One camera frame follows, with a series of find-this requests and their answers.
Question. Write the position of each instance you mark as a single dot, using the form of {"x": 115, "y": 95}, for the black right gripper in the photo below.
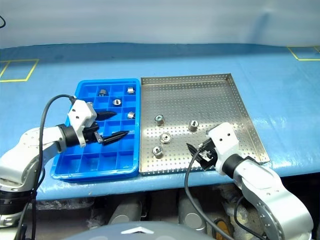
{"x": 207, "y": 155}

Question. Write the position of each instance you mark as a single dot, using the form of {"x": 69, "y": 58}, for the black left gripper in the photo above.
{"x": 90, "y": 132}

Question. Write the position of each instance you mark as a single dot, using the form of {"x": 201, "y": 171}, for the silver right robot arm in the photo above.
{"x": 262, "y": 185}

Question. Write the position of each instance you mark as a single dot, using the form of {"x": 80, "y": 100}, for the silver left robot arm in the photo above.
{"x": 30, "y": 140}

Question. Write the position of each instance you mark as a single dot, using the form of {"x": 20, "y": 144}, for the blue compartment tray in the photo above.
{"x": 75, "y": 160}

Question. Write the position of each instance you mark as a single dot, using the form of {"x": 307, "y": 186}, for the perforated metal tray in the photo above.
{"x": 200, "y": 100}

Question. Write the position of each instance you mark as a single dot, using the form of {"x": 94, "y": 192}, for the grey rounded cylinder shape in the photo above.
{"x": 190, "y": 212}
{"x": 127, "y": 210}

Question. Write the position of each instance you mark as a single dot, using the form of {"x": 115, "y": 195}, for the yellow and black object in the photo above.
{"x": 221, "y": 226}

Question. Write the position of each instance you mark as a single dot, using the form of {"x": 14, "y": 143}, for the blue plastic table cover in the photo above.
{"x": 275, "y": 100}

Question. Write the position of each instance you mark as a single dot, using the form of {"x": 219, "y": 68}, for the grey rounded shape white chevron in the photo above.
{"x": 112, "y": 232}

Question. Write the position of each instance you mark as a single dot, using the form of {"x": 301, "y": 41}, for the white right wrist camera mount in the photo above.
{"x": 223, "y": 140}

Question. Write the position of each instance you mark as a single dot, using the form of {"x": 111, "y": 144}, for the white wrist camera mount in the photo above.
{"x": 80, "y": 112}
{"x": 223, "y": 140}

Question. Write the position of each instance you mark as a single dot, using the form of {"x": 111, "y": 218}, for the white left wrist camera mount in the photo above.
{"x": 80, "y": 112}

